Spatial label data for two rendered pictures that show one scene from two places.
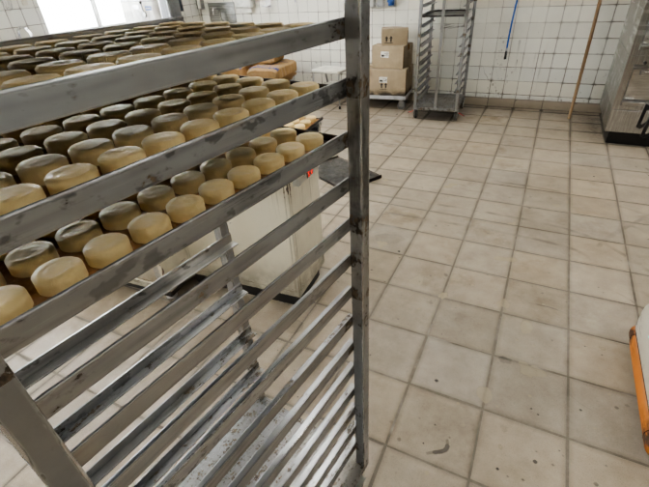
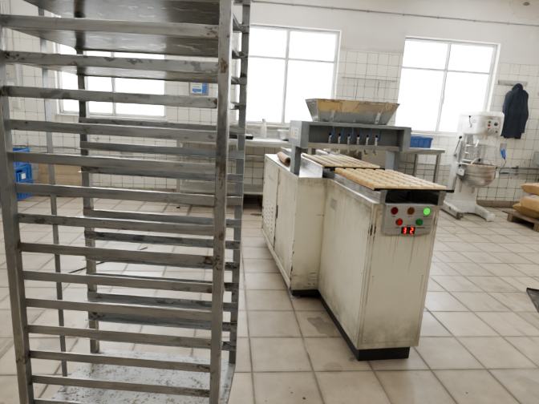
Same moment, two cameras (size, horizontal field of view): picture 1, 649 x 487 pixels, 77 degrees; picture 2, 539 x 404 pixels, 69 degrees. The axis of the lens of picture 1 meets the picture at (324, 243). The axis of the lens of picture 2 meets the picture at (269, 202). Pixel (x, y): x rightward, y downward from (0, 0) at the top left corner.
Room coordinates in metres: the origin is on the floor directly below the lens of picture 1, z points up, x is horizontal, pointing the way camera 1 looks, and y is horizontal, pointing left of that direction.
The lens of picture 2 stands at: (0.23, -1.04, 1.21)
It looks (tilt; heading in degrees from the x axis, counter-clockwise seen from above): 13 degrees down; 55
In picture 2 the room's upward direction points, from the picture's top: 3 degrees clockwise
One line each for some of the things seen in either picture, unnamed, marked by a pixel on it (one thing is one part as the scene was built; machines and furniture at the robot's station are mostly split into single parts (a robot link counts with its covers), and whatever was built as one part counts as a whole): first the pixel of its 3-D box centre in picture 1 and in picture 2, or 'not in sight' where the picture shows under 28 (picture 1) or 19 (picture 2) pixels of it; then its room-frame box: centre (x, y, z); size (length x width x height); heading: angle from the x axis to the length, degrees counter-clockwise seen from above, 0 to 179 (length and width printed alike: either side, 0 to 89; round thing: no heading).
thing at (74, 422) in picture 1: (157, 357); (160, 240); (0.73, 0.45, 0.69); 0.64 x 0.03 x 0.03; 143
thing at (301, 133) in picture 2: not in sight; (346, 148); (2.13, 0.85, 1.01); 0.72 x 0.33 x 0.34; 156
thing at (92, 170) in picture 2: not in sight; (160, 173); (0.73, 0.45, 0.96); 0.64 x 0.03 x 0.03; 143
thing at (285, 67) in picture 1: (273, 69); not in sight; (5.74, 0.50, 0.47); 0.72 x 0.42 x 0.17; 157
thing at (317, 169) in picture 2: not in sight; (297, 159); (2.13, 1.37, 0.88); 1.28 x 0.01 x 0.07; 66
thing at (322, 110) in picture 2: not in sight; (350, 111); (2.13, 0.85, 1.25); 0.56 x 0.29 x 0.14; 156
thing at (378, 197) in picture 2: not in sight; (318, 166); (2.04, 1.01, 0.87); 2.01 x 0.03 x 0.07; 66
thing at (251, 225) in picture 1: (248, 212); (367, 256); (1.92, 0.39, 0.45); 0.70 x 0.34 x 0.90; 66
